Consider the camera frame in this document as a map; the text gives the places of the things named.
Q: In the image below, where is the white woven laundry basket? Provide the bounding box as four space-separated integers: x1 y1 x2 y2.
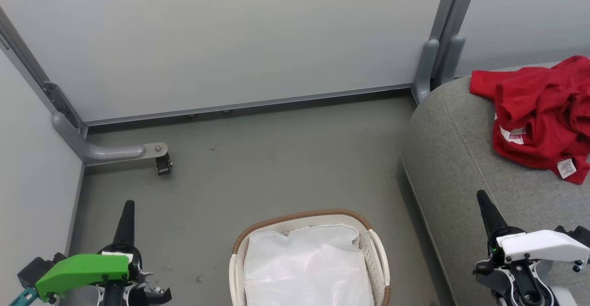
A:
229 209 391 306

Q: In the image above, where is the grey partition post with feet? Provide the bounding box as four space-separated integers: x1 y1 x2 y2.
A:
412 0 481 105

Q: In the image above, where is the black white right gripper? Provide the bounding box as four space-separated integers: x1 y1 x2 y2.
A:
473 189 590 306

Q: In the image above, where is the black cable with teal plug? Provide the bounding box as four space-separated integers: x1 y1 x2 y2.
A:
8 287 41 306

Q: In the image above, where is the grey partition post with bracket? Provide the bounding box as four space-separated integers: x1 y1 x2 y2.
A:
0 6 88 136

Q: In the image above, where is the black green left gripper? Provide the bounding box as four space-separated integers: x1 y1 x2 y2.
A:
18 200 172 306

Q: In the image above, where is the black caster wheel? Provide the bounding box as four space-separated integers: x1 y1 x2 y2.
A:
155 153 173 177

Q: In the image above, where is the grey fabric sofa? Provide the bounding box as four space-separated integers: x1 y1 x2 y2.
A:
400 62 590 306

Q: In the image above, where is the white cloth basket liner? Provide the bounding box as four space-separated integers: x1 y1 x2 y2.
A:
243 224 375 306

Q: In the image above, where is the red jersey with number print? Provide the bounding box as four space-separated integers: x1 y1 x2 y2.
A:
470 56 590 134

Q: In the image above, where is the grey partition bottom rail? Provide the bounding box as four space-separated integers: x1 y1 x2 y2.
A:
85 83 414 127

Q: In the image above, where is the grey partition foot bar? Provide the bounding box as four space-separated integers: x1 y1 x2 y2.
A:
52 112 169 166

